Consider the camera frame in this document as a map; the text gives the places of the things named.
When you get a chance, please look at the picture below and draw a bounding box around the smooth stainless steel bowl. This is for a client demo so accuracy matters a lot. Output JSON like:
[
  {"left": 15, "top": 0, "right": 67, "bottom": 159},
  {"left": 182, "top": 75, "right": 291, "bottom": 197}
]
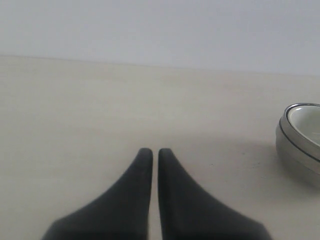
[{"left": 275, "top": 121, "right": 320, "bottom": 189}]

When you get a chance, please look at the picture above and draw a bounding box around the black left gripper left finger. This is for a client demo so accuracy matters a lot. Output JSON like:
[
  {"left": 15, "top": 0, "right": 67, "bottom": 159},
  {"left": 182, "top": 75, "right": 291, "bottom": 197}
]
[{"left": 42, "top": 148, "right": 153, "bottom": 240}]

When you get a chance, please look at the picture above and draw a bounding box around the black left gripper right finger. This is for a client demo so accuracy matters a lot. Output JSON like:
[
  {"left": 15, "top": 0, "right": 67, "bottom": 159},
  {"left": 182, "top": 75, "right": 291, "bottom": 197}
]
[{"left": 157, "top": 148, "right": 272, "bottom": 240}]

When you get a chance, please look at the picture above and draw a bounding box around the white ceramic bowl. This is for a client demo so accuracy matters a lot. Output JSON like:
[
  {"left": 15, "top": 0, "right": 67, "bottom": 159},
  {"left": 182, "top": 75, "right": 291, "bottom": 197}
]
[{"left": 287, "top": 104, "right": 320, "bottom": 147}]

